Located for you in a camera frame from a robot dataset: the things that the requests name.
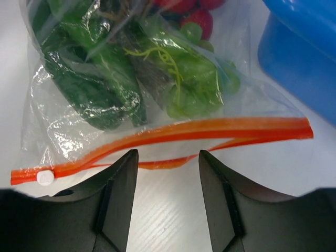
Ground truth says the clear zip top bag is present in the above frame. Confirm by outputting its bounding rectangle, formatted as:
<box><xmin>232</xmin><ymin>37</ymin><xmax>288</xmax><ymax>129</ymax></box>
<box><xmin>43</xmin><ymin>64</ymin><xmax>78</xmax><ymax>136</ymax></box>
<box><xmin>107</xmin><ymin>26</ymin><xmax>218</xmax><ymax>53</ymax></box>
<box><xmin>10</xmin><ymin>1</ymin><xmax>313</xmax><ymax>185</ymax></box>

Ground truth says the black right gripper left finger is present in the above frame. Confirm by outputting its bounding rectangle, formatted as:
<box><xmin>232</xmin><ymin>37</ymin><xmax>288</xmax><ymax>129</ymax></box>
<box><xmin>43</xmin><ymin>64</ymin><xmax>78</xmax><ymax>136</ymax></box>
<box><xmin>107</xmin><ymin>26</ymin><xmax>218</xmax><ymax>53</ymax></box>
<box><xmin>1</xmin><ymin>150</ymin><xmax>139</xmax><ymax>251</ymax></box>

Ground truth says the blue plastic bin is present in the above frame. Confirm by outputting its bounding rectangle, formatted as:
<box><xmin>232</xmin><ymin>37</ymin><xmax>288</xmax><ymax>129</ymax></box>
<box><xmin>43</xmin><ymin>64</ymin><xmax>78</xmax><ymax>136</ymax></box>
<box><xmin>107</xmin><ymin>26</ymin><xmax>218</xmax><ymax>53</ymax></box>
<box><xmin>258</xmin><ymin>0</ymin><xmax>335</xmax><ymax>124</ymax></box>

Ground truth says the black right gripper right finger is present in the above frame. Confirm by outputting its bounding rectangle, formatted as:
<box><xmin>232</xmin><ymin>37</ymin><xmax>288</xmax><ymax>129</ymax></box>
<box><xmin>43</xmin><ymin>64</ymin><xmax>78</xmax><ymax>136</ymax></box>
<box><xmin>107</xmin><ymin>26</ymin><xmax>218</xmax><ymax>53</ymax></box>
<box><xmin>198</xmin><ymin>150</ymin><xmax>335</xmax><ymax>251</ymax></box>

